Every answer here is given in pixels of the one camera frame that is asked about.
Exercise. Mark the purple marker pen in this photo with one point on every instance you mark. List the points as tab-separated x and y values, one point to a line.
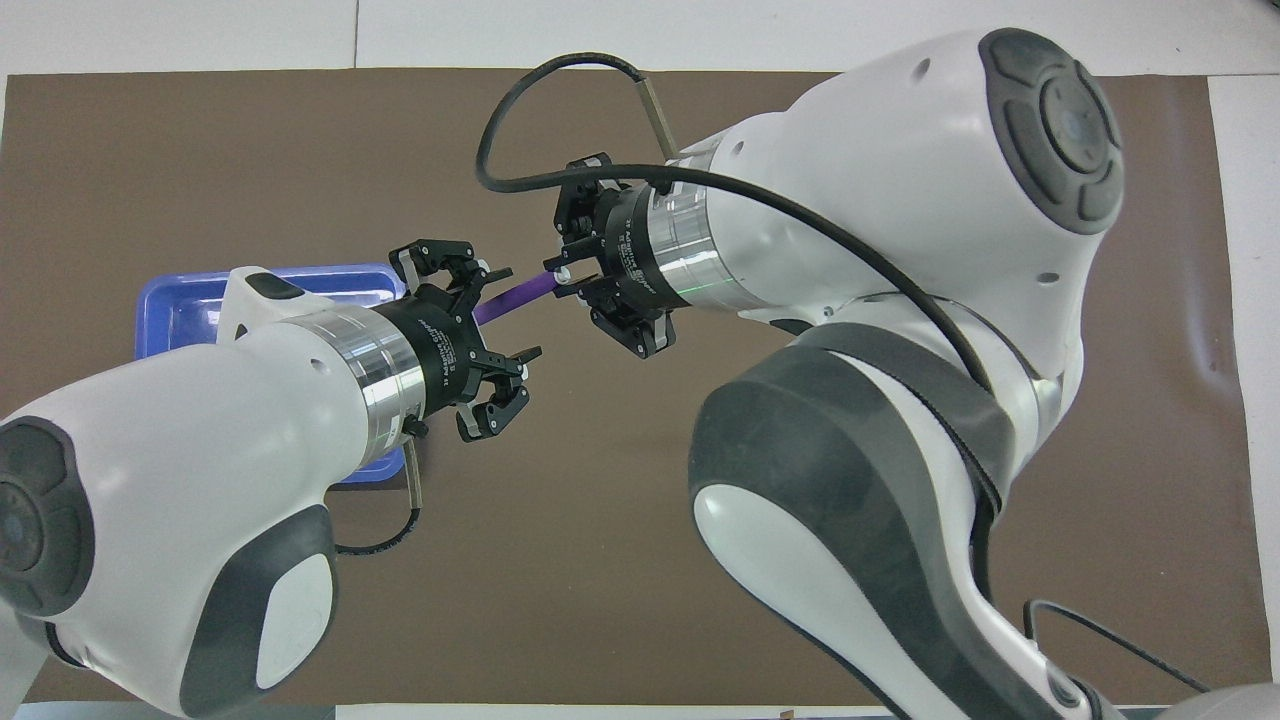
515	297

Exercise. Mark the blue plastic tray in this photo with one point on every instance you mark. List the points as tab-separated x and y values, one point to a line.
185	310

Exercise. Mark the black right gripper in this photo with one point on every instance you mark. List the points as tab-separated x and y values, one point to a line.
625	250

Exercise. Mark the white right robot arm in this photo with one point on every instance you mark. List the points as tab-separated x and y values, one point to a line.
900	200

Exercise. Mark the brown table mat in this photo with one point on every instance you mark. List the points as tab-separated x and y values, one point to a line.
580	520

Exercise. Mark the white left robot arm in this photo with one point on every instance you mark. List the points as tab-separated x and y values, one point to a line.
200	450

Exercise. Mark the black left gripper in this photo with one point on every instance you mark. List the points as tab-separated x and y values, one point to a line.
435	345

